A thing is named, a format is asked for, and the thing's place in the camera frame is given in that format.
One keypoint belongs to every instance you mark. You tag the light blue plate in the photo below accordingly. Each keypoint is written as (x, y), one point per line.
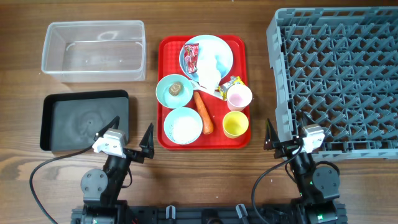
(211, 44)

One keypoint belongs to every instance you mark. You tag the black rectangular waste tray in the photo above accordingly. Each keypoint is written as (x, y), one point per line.
(71, 120)

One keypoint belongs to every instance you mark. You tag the pink cup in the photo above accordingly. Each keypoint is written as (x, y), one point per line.
(238, 97)

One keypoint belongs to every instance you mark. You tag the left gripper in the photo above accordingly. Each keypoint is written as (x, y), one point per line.
(145, 150)

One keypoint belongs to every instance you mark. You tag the brown mushroom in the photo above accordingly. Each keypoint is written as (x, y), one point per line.
(175, 88)

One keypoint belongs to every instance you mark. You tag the clear plastic storage bin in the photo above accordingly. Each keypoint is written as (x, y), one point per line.
(95, 51)

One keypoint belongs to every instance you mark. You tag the red snack wrapper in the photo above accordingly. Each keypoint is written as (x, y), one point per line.
(191, 57)

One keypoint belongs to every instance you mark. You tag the light blue bowl with rice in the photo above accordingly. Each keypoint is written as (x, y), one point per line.
(180, 112)

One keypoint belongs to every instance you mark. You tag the light blue bowl with mushroom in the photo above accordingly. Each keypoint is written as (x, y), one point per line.
(166, 99)

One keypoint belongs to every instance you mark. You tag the yellow cup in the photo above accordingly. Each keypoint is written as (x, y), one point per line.
(235, 124)

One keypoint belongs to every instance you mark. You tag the grey dishwasher rack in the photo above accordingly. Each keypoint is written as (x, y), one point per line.
(338, 66)

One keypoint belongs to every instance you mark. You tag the orange carrot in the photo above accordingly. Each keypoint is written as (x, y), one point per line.
(202, 111)

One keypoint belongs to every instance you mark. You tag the white plastic spoon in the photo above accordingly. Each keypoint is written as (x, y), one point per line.
(196, 86)

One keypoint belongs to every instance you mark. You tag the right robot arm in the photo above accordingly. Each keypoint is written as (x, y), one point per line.
(317, 182)

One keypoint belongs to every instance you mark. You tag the crumpled white tissue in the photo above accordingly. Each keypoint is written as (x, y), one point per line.
(209, 71)

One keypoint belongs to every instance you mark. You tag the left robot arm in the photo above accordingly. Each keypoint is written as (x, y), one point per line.
(101, 187)

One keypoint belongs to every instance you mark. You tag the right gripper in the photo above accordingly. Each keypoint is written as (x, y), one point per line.
(272, 141)

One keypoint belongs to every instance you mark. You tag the yellow silver snack wrapper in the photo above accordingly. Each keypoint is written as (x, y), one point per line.
(223, 89)

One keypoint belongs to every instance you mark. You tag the red serving tray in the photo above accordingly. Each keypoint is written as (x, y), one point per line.
(169, 63)

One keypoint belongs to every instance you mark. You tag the white rice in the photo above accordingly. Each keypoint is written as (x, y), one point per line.
(185, 130)

